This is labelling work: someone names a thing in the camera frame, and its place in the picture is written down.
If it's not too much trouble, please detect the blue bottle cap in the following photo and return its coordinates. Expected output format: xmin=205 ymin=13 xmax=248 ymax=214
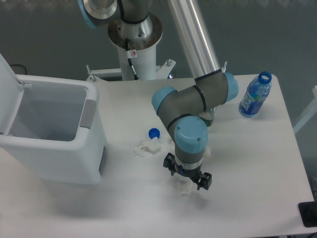
xmin=148 ymin=127 xmax=160 ymax=139

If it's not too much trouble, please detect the white frame at right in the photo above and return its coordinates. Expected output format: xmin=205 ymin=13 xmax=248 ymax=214
xmin=293 ymin=86 xmax=317 ymax=134

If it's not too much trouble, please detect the white open trash bin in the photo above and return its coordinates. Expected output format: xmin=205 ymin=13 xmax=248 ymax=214
xmin=0 ymin=59 xmax=106 ymax=184

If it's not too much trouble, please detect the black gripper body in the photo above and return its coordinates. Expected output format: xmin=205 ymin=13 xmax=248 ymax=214
xmin=174 ymin=162 xmax=202 ymax=183

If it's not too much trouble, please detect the paper ball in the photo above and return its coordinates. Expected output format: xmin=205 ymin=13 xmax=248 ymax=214
xmin=168 ymin=138 xmax=174 ymax=147
xmin=203 ymin=145 xmax=211 ymax=160
xmin=175 ymin=180 xmax=196 ymax=196
xmin=133 ymin=137 xmax=161 ymax=158

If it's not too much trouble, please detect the blue plastic drink bottle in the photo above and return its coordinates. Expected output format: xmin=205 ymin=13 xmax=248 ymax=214
xmin=239 ymin=71 xmax=272 ymax=118

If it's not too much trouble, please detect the clear green-label bottle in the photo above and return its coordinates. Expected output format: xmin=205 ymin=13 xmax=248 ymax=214
xmin=199 ymin=108 xmax=215 ymax=127

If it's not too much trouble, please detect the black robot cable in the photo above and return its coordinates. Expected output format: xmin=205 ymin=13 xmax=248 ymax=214
xmin=118 ymin=0 xmax=141 ymax=81

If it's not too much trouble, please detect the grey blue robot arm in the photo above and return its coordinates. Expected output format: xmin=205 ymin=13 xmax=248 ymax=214
xmin=78 ymin=0 xmax=239 ymax=189

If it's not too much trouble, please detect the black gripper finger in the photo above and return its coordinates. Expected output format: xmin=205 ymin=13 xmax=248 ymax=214
xmin=163 ymin=153 xmax=176 ymax=176
xmin=194 ymin=172 xmax=212 ymax=190

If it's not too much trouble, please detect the black device at edge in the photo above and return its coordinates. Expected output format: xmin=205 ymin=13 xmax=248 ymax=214
xmin=298 ymin=201 xmax=317 ymax=228

